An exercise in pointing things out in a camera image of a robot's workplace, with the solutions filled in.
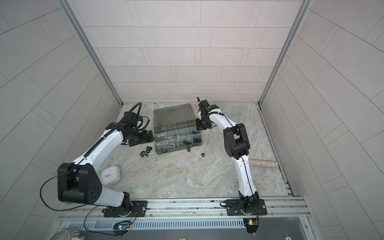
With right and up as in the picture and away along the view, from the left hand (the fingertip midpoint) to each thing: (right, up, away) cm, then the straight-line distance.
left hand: (151, 137), depth 85 cm
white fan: (-25, -35, -26) cm, 50 cm away
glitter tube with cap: (+64, -15, -2) cm, 65 cm away
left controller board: (-7, -37, -21) cm, 43 cm away
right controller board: (+52, -38, -17) cm, 66 cm away
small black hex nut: (+29, -12, +4) cm, 32 cm away
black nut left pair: (-4, -8, +6) cm, 11 cm away
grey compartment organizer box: (+12, +4, +12) cm, 17 cm away
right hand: (+26, +3, +14) cm, 30 cm away
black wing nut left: (-7, -12, +4) cm, 14 cm away
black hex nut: (+21, -9, +6) cm, 23 cm away
